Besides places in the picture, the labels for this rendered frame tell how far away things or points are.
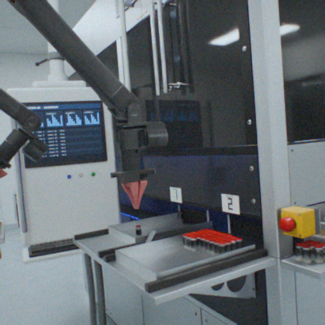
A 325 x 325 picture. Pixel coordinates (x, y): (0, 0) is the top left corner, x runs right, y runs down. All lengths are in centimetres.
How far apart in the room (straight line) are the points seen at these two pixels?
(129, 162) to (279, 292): 58
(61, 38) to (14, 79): 561
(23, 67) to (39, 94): 474
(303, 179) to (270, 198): 13
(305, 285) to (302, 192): 28
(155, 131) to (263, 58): 37
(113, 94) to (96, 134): 95
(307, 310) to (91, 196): 110
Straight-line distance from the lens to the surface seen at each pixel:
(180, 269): 95
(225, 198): 120
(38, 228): 179
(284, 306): 115
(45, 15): 84
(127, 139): 87
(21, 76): 647
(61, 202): 178
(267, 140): 104
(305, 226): 100
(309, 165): 115
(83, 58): 85
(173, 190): 147
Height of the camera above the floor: 124
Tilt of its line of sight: 3 degrees down
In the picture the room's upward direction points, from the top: 4 degrees counter-clockwise
